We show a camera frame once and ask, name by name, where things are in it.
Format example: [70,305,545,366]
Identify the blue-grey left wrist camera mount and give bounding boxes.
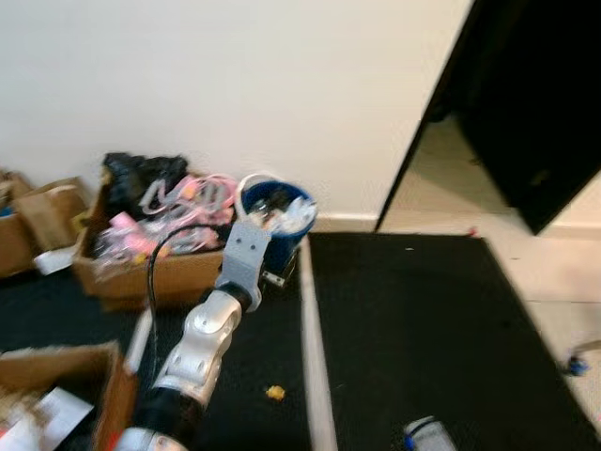
[214,218,287,306]

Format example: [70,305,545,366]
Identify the white printed paper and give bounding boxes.
[0,387,95,451]

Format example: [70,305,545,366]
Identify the black rubbish bag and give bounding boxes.
[101,152,189,222]

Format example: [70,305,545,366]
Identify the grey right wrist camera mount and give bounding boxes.
[404,416,461,451]

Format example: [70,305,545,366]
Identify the blue plastic bucket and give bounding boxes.
[235,174,318,273]

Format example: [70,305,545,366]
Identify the black door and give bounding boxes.
[376,0,601,236]

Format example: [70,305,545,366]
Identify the cardboard box with papers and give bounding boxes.
[0,341,137,451]

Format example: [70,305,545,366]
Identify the small white paper sheet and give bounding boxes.
[36,246,81,275]

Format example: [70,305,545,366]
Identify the small blue floor object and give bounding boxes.
[566,352,594,377]

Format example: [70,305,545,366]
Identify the white crumpled trash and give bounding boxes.
[268,195,316,234]

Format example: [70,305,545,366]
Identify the worn brown cardboard box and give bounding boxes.
[0,169,39,279]

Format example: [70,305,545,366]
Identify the pink plastic wrappers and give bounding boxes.
[94,174,240,260]

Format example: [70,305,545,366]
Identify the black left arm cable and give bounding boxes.
[146,224,231,377]

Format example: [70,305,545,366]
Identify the brown paper bag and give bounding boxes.
[14,179,90,250]

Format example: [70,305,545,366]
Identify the large open cardboard box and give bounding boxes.
[73,174,245,311]

